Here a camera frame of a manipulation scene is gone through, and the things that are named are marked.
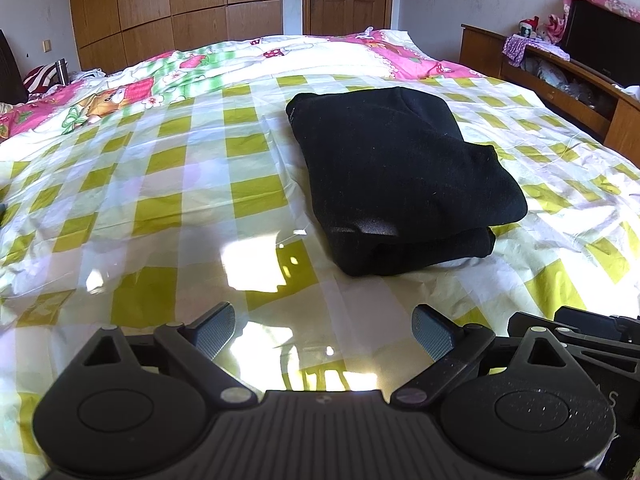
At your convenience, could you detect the pink floral quilt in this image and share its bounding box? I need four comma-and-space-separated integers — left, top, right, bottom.
1, 28, 478, 140

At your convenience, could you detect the green checkered bed sheet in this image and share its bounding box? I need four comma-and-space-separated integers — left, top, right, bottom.
1, 75, 639, 479

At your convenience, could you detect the wooden tv cabinet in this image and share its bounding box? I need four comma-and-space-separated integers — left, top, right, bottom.
460, 25, 639, 164

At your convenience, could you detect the black knit sweater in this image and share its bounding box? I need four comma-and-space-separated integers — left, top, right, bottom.
285, 87, 528, 276

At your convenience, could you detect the red white striped pillow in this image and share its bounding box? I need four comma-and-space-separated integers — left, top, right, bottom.
23, 58, 70, 101

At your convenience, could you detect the wooden wardrobe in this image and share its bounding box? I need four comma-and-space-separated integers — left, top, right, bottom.
70, 0, 283, 74

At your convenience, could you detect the black flat television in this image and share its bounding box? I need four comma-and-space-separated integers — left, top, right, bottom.
560, 0, 640, 87

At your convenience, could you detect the small santa figurine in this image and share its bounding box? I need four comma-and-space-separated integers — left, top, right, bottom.
518, 16, 539, 39

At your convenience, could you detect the dark wooden headboard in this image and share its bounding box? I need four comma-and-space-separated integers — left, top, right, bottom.
0, 32, 28, 105

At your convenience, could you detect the purple patterned cloth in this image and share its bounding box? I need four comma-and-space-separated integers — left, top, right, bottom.
502, 35, 570, 67

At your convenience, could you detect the pink cloth over television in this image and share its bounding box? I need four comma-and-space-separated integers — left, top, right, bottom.
544, 0, 640, 44

